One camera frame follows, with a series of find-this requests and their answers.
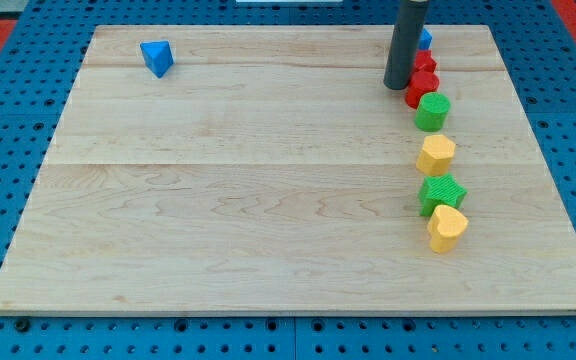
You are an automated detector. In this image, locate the red star block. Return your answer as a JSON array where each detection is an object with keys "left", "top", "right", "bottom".
[{"left": 413, "top": 49, "right": 437, "bottom": 73}]

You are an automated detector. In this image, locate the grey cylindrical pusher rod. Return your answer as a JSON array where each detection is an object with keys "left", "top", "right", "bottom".
[{"left": 383, "top": 0, "right": 430, "bottom": 90}]

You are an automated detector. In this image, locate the blue cube block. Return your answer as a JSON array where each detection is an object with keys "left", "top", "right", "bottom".
[{"left": 418, "top": 28, "right": 433, "bottom": 50}]

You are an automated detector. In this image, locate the green star block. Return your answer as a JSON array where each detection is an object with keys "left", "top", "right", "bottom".
[{"left": 418, "top": 173, "right": 468, "bottom": 217}]

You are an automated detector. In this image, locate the red cylinder block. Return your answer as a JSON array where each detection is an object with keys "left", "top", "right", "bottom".
[{"left": 405, "top": 71, "right": 440, "bottom": 109}]

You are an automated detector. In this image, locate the blue triangle block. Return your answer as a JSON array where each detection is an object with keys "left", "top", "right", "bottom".
[{"left": 140, "top": 40, "right": 174, "bottom": 78}]

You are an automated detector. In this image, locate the wooden board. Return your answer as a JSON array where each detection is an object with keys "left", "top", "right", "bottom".
[{"left": 0, "top": 25, "right": 576, "bottom": 317}]

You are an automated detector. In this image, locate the green cylinder block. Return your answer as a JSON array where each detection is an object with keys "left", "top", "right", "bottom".
[{"left": 414, "top": 92, "right": 451, "bottom": 132}]

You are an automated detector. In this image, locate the yellow heart block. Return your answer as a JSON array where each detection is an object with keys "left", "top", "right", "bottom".
[{"left": 427, "top": 205, "right": 469, "bottom": 254}]

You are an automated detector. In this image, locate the yellow hexagon block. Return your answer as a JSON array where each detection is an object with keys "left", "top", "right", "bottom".
[{"left": 415, "top": 134, "right": 456, "bottom": 176}]

